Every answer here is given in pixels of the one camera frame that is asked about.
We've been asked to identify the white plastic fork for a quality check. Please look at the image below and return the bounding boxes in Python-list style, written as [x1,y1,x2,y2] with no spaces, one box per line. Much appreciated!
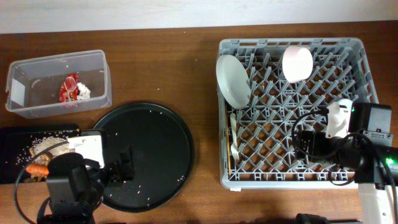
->
[229,113,239,160]

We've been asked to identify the pink bowl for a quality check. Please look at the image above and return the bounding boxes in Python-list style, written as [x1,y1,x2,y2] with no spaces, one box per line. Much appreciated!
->
[282,46,313,83]

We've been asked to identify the white tissue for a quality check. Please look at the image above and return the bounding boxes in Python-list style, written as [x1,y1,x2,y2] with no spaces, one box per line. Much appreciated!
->
[76,82,91,100]

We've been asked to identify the orange carrot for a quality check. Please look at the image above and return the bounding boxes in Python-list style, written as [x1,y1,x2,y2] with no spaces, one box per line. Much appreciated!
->
[25,163,49,176]

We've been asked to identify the wooden chopstick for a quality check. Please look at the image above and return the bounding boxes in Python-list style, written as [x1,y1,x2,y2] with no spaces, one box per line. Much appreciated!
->
[224,105,231,177]

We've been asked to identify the red snack wrapper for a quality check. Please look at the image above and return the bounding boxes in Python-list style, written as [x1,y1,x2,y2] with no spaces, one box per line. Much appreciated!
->
[59,73,79,103]

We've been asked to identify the grey round plate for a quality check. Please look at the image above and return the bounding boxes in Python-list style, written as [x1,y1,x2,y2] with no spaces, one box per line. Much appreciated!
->
[216,55,251,109]

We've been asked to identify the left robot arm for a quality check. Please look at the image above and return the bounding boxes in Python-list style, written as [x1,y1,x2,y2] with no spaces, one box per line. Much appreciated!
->
[37,149,135,224]

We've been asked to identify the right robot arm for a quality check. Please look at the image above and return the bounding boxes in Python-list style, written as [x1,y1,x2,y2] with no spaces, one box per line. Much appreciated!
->
[291,99,397,223]

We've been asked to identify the grey plastic dishwasher rack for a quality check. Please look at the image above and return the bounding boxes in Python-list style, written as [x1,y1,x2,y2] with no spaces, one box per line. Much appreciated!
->
[218,38,378,190]

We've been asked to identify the clear plastic waste bin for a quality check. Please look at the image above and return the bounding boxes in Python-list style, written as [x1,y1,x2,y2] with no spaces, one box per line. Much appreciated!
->
[5,50,112,119]

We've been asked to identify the round black serving tray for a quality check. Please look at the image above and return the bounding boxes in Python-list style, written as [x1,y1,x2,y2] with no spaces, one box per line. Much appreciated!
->
[94,102,195,213]

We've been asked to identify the food scraps on plate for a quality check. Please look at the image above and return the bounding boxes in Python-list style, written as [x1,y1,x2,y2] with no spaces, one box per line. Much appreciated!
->
[16,131,75,182]

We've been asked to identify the black rectangular tray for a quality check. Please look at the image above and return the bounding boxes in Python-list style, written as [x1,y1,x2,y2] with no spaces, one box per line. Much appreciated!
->
[1,124,80,184]

